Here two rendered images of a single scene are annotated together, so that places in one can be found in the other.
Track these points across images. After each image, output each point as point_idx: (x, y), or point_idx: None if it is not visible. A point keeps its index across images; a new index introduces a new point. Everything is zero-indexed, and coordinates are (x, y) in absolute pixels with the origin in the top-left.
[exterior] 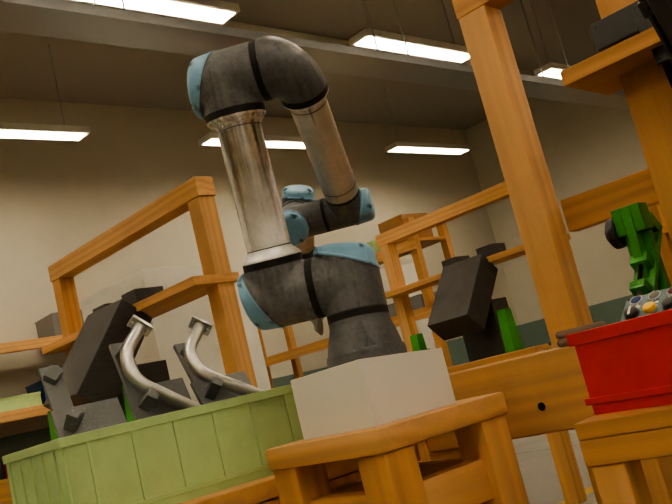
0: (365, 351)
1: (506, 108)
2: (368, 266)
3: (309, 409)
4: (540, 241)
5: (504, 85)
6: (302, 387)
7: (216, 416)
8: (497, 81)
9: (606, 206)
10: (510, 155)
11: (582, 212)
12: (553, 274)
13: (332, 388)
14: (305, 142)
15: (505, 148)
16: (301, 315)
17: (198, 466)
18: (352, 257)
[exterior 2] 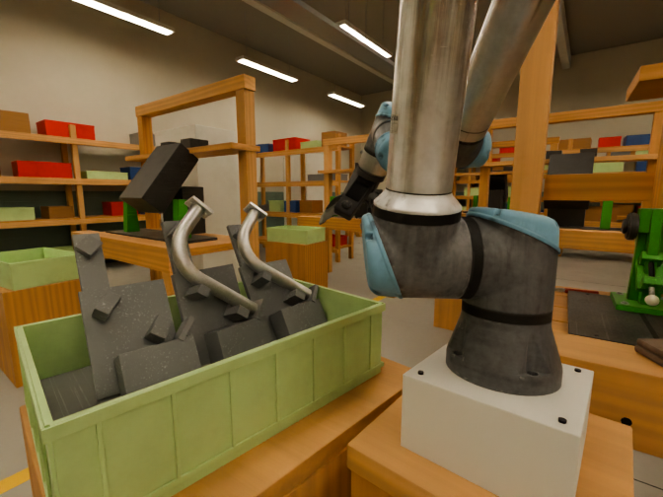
0: (538, 383)
1: (542, 87)
2: (557, 256)
3: (426, 424)
4: (527, 203)
5: (549, 66)
6: (423, 394)
7: (279, 357)
8: (543, 60)
9: (586, 190)
10: (529, 128)
11: (561, 188)
12: None
13: (488, 431)
14: (489, 46)
15: (526, 121)
16: (442, 296)
17: (251, 418)
18: (550, 242)
